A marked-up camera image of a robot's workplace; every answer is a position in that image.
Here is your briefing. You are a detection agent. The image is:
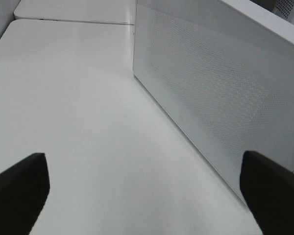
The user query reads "white microwave oven body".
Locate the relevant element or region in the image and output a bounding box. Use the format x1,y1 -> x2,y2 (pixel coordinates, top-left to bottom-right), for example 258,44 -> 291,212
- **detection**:
224,0 -> 294,46

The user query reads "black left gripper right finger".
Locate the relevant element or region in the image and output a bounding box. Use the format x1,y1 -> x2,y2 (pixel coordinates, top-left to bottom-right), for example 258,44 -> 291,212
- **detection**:
240,151 -> 294,235

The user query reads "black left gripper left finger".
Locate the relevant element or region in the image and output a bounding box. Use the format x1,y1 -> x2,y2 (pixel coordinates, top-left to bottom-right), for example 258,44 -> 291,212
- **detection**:
0,153 -> 50,235

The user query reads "white adjacent table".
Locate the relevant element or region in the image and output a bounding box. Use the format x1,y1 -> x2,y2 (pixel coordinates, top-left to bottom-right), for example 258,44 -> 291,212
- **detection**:
14,0 -> 136,25

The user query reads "white microwave door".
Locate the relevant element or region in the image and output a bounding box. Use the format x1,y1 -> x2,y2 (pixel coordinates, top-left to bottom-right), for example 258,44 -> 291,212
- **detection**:
133,0 -> 294,195

